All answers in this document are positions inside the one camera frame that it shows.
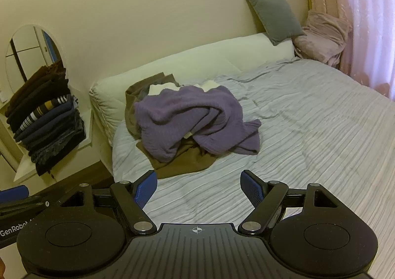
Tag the pink crumpled blanket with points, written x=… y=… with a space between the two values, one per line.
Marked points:
x=321 y=38

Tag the bed with striped grey sheet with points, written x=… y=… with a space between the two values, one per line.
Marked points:
x=308 y=130

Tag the brown garment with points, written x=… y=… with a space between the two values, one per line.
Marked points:
x=182 y=164

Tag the white headboard cushion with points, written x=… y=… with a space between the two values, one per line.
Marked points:
x=197 y=59

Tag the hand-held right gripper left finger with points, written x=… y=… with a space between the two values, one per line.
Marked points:
x=147 y=188

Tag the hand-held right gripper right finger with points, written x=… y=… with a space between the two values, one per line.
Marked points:
x=250 y=189

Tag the white dressing table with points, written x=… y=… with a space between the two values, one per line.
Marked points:
x=27 y=171

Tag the sheer pink curtain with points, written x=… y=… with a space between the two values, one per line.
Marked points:
x=370 y=19

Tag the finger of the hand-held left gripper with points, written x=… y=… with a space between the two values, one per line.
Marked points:
x=14 y=194

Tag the oval wall mirror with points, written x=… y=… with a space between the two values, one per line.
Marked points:
x=27 y=47

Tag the purple knit cardigan cream trim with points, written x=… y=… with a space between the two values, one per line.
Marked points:
x=191 y=115

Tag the cream garment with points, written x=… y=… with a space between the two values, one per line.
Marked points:
x=162 y=89

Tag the grey pillow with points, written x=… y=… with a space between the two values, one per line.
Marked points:
x=274 y=16

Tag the stack of folded dark clothes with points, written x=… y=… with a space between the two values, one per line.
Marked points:
x=46 y=124

